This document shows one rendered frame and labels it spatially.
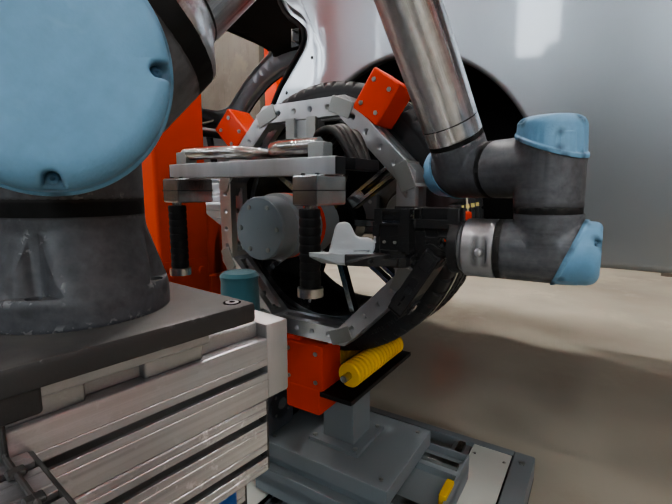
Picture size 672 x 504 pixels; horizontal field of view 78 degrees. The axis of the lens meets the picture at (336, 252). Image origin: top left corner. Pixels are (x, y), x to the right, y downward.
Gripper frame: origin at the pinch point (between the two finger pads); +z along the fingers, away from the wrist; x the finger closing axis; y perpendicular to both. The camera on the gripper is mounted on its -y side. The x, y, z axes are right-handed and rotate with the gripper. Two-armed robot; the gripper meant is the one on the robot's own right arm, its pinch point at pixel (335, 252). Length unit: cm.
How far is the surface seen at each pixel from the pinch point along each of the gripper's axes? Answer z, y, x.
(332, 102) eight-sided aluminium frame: 13.6, 27.5, -21.0
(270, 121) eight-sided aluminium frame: 30.8, 25.4, -21.1
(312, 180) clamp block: 3.4, 11.3, 1.1
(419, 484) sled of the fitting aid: 1, -69, -41
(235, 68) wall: 647, 265, -625
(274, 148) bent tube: 14.1, 17.1, -2.6
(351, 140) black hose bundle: 3.3, 18.3, -10.9
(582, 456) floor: -36, -85, -103
